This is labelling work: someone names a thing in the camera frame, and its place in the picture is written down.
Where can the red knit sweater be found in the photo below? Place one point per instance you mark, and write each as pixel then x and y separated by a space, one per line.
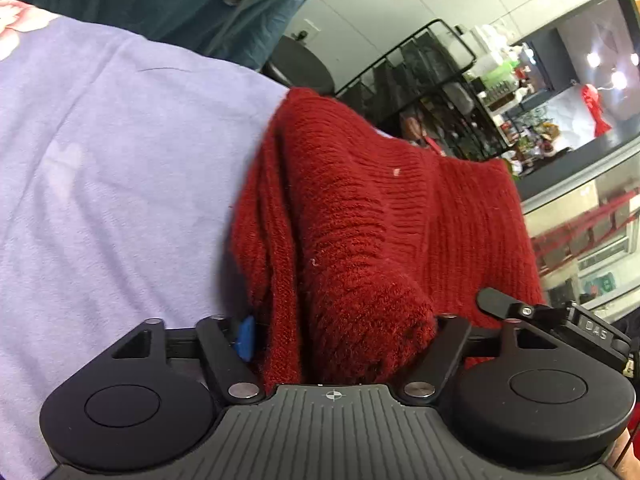
pixel 350 210

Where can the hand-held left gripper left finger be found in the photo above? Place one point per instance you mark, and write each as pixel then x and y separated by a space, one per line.
pixel 245 342

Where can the black round stool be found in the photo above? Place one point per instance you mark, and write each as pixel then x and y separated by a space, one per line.
pixel 300 65

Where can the purple floral bed sheet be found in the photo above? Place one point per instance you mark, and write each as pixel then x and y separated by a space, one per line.
pixel 100 160

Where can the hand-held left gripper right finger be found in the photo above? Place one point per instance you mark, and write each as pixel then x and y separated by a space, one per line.
pixel 447 347

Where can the glass display cabinet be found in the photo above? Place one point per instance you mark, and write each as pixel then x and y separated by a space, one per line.
pixel 585 240

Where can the white wall socket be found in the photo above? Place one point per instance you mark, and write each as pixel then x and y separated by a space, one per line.
pixel 305 30

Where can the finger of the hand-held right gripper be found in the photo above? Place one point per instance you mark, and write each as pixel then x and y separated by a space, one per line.
pixel 505 302

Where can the dark counter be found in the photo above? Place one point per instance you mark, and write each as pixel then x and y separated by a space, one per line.
pixel 575 165

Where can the red figure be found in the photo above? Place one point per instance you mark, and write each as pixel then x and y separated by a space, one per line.
pixel 595 107

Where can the teal blue cloth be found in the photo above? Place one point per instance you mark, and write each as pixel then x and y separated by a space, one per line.
pixel 150 0

